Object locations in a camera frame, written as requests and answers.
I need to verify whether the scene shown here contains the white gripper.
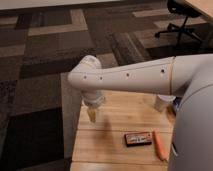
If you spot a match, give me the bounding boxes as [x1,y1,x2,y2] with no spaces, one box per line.
[82,90,105,123]

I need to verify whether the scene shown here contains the black rectangular eraser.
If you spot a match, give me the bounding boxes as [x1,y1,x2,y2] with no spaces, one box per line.
[124,132,152,147]

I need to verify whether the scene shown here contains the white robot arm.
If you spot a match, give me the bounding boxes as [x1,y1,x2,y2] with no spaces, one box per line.
[68,53,213,171]

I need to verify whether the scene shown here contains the orange carrot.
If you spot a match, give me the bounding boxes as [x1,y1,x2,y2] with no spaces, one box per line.
[152,131,168,161]

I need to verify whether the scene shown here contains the black office chair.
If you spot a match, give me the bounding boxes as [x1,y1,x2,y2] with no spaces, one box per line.
[154,0,205,44]

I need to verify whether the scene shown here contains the light wooden desk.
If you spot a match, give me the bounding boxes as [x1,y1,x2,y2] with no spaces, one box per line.
[185,0,213,24]

